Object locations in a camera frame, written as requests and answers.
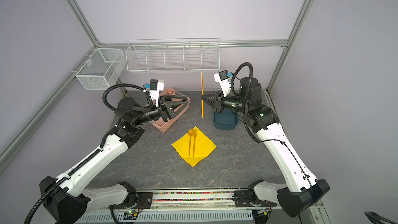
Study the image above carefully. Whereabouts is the yellow paper napkin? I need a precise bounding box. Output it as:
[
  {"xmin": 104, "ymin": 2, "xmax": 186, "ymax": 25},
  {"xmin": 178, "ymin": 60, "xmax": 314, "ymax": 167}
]
[{"xmin": 172, "ymin": 127, "xmax": 217, "ymax": 167}]

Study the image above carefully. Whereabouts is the teal plastic tray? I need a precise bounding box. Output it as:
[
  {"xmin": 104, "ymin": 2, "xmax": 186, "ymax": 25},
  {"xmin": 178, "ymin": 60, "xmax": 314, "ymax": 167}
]
[{"xmin": 214, "ymin": 110, "xmax": 238, "ymax": 130}]

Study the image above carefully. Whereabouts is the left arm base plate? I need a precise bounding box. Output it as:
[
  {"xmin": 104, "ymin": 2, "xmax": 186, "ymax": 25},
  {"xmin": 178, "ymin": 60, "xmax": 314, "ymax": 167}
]
[{"xmin": 113, "ymin": 191, "xmax": 153, "ymax": 210}]

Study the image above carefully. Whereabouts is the white mesh wall box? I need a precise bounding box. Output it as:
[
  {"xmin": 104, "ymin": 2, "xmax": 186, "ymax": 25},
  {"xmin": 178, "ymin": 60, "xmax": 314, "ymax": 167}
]
[{"xmin": 76, "ymin": 48, "xmax": 126, "ymax": 91}]

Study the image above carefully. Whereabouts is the yellow plastic spoon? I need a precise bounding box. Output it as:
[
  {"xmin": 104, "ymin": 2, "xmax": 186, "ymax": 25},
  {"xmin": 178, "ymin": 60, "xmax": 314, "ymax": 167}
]
[{"xmin": 188, "ymin": 129, "xmax": 195, "ymax": 157}]

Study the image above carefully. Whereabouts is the yellow plastic knife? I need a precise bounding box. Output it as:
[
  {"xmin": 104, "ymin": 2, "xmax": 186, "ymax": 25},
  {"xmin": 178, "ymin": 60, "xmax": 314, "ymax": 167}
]
[{"xmin": 201, "ymin": 72, "xmax": 204, "ymax": 118}]

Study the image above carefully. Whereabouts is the white wire wall rack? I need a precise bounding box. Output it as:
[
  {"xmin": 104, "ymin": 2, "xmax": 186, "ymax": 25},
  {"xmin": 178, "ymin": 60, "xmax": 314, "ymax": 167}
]
[{"xmin": 125, "ymin": 38, "xmax": 220, "ymax": 73}]

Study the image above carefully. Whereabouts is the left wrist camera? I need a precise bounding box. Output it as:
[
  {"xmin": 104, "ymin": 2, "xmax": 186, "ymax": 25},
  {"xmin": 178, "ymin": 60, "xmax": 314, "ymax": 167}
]
[{"xmin": 144, "ymin": 79, "xmax": 164, "ymax": 107}]

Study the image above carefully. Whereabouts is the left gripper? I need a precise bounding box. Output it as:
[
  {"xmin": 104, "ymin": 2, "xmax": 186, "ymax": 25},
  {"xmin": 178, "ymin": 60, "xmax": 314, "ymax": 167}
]
[{"xmin": 134, "ymin": 94, "xmax": 188, "ymax": 126}]

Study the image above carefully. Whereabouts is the black cable bottom right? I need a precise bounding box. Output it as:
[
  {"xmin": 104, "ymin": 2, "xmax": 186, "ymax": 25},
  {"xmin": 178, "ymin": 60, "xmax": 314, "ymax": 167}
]
[{"xmin": 364, "ymin": 211, "xmax": 397, "ymax": 224}]

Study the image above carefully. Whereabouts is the white vented cable duct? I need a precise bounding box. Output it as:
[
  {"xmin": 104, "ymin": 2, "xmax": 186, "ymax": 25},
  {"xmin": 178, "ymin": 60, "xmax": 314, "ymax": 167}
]
[{"xmin": 69, "ymin": 209, "xmax": 255, "ymax": 224}]

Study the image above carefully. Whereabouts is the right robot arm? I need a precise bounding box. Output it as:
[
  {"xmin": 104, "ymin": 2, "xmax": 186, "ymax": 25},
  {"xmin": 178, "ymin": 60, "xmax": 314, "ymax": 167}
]
[{"xmin": 201, "ymin": 62, "xmax": 330, "ymax": 218}]

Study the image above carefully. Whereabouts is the yellow plastic fork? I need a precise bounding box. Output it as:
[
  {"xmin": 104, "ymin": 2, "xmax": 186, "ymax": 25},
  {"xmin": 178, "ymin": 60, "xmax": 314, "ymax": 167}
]
[{"xmin": 192, "ymin": 129, "xmax": 198, "ymax": 158}]

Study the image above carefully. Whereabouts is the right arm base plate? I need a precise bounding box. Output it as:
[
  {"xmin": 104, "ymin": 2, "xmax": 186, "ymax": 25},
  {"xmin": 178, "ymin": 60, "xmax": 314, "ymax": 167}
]
[{"xmin": 231, "ymin": 190, "xmax": 277, "ymax": 207}]

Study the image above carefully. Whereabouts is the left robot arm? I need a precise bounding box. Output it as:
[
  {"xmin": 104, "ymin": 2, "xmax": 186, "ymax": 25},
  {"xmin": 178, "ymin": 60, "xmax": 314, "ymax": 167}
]
[{"xmin": 24, "ymin": 80, "xmax": 189, "ymax": 224}]

